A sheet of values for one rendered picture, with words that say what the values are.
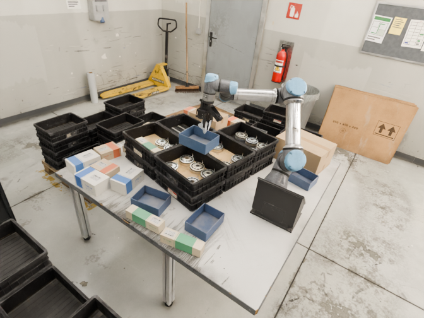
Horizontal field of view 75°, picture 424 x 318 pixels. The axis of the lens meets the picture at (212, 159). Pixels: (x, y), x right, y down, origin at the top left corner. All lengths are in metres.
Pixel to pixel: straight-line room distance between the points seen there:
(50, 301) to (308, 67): 4.15
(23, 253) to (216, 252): 1.14
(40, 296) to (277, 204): 1.44
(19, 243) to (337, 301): 2.22
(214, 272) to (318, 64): 3.67
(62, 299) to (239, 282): 1.00
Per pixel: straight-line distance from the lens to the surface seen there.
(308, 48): 4.61
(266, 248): 1.67
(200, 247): 1.53
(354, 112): 4.44
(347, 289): 2.63
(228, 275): 1.52
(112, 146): 2.30
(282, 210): 1.72
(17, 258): 2.04
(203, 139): 1.78
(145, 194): 1.91
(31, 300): 1.98
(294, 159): 1.61
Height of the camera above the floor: 1.95
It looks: 33 degrees down
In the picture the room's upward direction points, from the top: 6 degrees clockwise
